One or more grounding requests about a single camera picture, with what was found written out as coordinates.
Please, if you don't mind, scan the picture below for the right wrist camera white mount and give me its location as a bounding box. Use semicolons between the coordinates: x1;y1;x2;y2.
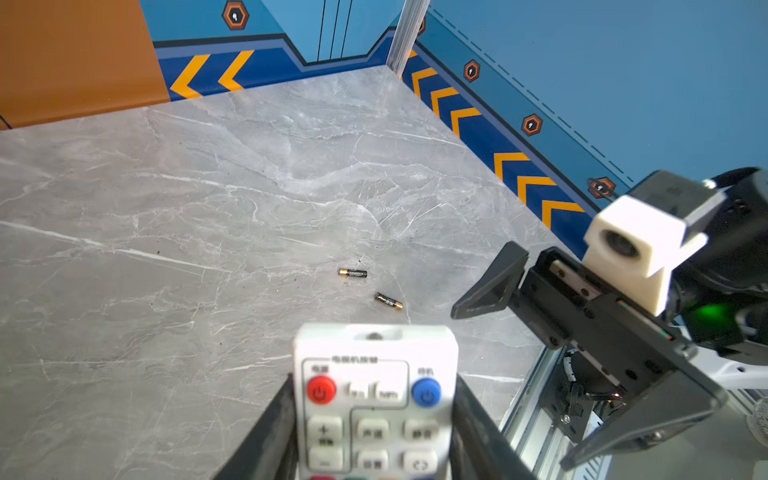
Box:
583;170;727;316

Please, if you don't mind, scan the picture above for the black AAA battery lower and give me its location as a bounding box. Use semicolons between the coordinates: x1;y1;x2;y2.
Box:
374;292;404;310

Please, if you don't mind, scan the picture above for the black aaa battery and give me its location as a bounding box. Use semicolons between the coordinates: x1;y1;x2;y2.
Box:
337;268;368;278
374;292;404;310

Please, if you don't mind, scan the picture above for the right aluminium corner post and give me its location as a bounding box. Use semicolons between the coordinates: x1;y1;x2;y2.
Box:
386;0;431;77

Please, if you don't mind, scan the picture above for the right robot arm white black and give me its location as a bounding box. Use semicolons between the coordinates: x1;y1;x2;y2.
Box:
451;167;767;470

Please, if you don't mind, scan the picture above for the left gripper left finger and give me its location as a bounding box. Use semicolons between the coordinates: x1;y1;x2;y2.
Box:
213;374;299;480

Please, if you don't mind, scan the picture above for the black AAA battery upper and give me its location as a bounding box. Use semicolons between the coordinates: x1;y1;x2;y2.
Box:
337;268;368;278

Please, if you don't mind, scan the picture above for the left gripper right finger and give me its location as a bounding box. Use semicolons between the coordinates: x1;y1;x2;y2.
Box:
449;375;536;480

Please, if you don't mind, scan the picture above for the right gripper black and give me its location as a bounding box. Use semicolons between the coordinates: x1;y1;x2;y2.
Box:
451;241;728;471

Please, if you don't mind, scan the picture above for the white remote control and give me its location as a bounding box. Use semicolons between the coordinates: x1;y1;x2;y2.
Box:
293;323;459;479

